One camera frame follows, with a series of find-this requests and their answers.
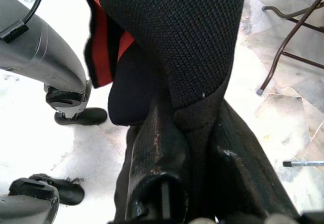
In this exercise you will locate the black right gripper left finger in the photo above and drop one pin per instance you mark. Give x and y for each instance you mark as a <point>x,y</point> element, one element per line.
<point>157,153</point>

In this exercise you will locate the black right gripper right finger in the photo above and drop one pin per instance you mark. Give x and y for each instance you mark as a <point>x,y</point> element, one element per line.
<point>240,163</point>

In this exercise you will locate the marble pattern folding table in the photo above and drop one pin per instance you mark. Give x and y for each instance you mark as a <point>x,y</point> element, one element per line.
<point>278,54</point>

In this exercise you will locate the black garment with red trim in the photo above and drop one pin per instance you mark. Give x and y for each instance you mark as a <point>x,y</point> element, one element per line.
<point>189,31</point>

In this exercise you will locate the silver metal clothes rack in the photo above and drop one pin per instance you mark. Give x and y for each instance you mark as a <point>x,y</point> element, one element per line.
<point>303,163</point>

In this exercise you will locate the silver left robot leg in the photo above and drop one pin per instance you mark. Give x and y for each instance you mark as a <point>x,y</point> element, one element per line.
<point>38,56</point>

